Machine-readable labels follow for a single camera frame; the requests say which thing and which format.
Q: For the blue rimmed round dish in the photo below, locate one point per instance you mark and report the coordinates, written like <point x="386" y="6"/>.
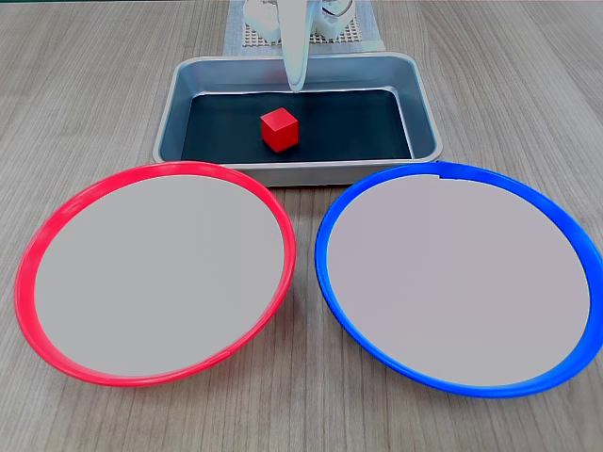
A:
<point x="457" y="282"/>

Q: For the silver metal tray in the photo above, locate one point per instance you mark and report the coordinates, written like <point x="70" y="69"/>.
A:
<point x="301" y="172"/>

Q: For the red rimmed round dish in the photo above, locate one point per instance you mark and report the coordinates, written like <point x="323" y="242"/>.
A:
<point x="155" y="273"/>

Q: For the beige mesh anti-slip mat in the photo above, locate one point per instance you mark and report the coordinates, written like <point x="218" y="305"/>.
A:
<point x="351" y="37"/>

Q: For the red cube block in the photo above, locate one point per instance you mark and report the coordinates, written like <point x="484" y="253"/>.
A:
<point x="279" y="129"/>

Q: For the dark tray liner mat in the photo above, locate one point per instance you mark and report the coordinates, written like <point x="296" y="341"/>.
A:
<point x="348" y="127"/>

